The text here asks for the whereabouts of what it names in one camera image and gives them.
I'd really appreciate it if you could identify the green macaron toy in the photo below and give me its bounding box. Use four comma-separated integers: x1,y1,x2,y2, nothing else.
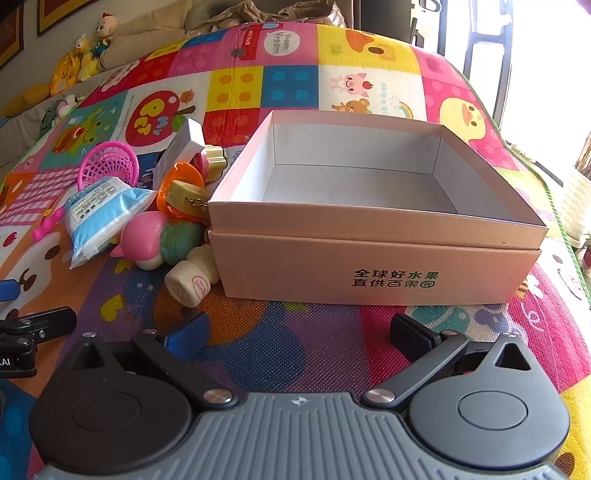
159,219,205,265

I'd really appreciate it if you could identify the pink white toy figure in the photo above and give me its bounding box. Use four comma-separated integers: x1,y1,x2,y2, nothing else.
111,213,168,271

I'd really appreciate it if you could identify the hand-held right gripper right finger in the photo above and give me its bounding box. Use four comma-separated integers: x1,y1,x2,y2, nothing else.
361,314,539,411

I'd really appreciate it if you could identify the orange plastic toy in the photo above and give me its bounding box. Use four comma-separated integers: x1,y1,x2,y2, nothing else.
154,161,206,217

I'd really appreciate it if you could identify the beige cushion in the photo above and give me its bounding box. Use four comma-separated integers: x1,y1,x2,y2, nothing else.
105,9,197,71

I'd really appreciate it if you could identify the small white box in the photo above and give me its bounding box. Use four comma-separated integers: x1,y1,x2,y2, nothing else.
152,117,206,190

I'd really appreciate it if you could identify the green white plush toy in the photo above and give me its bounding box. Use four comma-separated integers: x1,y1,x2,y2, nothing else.
41,95,81,137

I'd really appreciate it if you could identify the beige macaron keychain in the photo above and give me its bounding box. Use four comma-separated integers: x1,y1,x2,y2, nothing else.
167,180,209,219

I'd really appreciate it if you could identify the yellow plush doll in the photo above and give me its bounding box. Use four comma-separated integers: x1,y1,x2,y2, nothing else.
50,34,95,96

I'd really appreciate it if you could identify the dark framed picture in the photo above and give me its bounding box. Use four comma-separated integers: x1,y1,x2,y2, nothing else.
0,0,25,68

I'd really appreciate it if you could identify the colourful cartoon play mat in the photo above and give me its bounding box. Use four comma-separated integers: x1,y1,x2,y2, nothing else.
0,21,591,480

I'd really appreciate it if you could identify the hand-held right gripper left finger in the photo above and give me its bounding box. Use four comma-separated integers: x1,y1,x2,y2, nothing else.
69,313,234,409

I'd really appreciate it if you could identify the cream toy bottle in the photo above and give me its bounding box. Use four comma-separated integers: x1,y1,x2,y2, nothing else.
165,244,221,305

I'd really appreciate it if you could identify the pink toy net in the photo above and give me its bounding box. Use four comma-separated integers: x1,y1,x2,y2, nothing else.
31,141,140,241

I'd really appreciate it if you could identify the pink cardboard box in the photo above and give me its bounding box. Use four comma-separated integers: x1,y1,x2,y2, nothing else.
207,110,549,306

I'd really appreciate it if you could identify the plush doll green outfit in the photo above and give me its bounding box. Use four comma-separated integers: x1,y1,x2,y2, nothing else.
90,11,116,61

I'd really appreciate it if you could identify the yellow red framed picture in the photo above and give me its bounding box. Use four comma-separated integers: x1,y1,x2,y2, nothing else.
37,0,95,37

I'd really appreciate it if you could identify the pale yellow ridged toy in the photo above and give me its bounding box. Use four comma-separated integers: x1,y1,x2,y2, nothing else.
203,144,227,178

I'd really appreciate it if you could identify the white ribbed planter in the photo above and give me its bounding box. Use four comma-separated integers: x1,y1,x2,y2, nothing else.
560,164,591,247

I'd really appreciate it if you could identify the blue white tissue packet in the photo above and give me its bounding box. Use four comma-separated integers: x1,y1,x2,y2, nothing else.
63,175,155,270

